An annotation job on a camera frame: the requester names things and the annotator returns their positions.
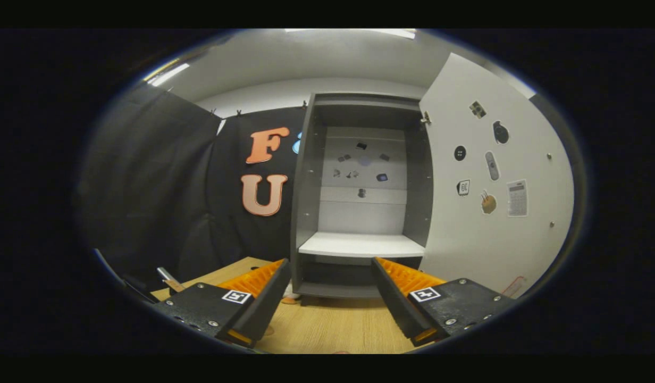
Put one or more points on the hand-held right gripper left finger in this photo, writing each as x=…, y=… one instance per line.
x=266, y=303

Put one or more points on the grey metal bar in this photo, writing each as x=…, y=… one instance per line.
x=164, y=274

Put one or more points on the white cabinet shelf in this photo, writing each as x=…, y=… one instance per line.
x=359, y=244

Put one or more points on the metal door hinge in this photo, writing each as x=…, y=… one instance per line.
x=426, y=118

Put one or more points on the grey cabinet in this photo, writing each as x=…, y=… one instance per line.
x=418, y=186

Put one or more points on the white cabinet door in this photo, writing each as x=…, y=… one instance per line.
x=465, y=250

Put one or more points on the narrow ceiling light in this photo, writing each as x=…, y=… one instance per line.
x=168, y=74

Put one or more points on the penguin plush toy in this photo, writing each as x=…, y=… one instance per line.
x=291, y=293

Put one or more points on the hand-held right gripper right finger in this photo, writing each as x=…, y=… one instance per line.
x=394, y=303

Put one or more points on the black backdrop cloth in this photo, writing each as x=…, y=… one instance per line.
x=147, y=186

